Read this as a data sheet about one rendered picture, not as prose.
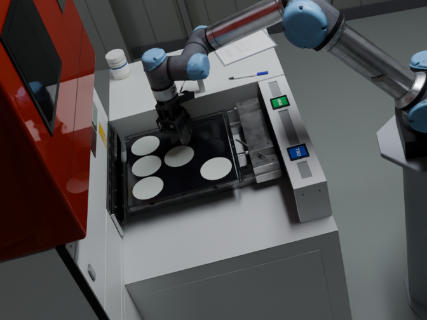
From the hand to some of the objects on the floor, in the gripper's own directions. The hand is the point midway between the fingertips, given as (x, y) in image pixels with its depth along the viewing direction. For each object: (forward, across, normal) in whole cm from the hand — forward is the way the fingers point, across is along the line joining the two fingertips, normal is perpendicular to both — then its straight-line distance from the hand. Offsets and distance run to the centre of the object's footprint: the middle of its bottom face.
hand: (186, 140), depth 205 cm
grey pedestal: (+91, +83, +24) cm, 126 cm away
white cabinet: (+92, +5, +5) cm, 92 cm away
